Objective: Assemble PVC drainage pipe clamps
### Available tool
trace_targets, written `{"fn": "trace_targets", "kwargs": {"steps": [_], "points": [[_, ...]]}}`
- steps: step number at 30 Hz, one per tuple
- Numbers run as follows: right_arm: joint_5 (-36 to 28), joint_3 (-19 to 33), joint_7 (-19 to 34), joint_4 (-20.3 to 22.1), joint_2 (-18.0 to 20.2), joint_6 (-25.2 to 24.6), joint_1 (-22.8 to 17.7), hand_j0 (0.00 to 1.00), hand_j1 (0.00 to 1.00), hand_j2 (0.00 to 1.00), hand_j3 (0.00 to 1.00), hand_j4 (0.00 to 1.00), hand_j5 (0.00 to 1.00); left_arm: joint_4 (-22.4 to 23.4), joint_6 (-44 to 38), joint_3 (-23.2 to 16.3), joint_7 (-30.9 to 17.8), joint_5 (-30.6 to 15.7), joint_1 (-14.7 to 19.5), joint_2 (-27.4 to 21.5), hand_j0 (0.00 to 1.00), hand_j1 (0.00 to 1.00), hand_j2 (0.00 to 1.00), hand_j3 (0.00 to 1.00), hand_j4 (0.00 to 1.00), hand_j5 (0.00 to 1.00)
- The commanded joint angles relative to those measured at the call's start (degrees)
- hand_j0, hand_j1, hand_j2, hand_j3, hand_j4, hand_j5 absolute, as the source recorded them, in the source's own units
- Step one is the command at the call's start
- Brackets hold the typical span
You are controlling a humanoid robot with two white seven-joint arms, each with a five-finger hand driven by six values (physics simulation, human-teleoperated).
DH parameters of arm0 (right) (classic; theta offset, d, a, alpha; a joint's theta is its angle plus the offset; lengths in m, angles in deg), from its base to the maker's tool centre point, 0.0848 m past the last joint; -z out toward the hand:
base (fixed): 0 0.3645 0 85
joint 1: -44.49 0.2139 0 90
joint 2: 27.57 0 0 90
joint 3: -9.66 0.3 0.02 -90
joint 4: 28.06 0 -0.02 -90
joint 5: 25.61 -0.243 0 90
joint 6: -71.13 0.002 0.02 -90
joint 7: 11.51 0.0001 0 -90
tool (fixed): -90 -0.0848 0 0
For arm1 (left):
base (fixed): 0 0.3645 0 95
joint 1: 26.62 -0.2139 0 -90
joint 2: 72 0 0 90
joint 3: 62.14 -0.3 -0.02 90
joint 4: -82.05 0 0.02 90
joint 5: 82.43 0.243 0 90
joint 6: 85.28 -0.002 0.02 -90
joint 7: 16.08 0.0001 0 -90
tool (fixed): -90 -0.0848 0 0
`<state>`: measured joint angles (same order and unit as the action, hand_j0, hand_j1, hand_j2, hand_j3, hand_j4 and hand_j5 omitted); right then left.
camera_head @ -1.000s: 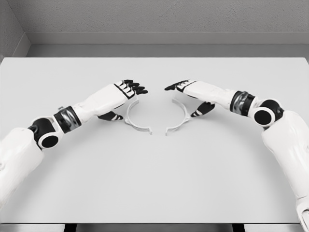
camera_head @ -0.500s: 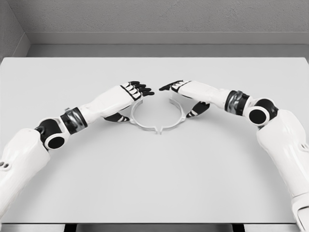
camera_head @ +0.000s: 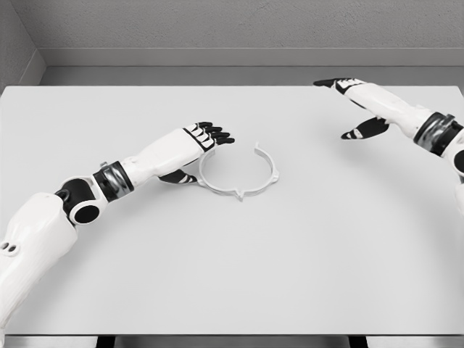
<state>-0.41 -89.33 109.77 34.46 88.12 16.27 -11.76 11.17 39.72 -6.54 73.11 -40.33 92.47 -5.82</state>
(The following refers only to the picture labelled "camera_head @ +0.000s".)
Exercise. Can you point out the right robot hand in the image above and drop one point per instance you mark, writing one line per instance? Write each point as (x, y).
(377, 103)

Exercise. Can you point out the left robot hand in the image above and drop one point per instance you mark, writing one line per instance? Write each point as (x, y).
(174, 146)

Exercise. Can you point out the thin white pipe clamp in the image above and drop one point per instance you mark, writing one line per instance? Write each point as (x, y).
(221, 190)

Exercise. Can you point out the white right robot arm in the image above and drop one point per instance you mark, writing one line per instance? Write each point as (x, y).
(435, 127)

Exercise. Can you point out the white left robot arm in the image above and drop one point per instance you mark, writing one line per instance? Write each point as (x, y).
(40, 214)

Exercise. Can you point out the wide white table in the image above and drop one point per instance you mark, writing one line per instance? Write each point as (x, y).
(232, 261)

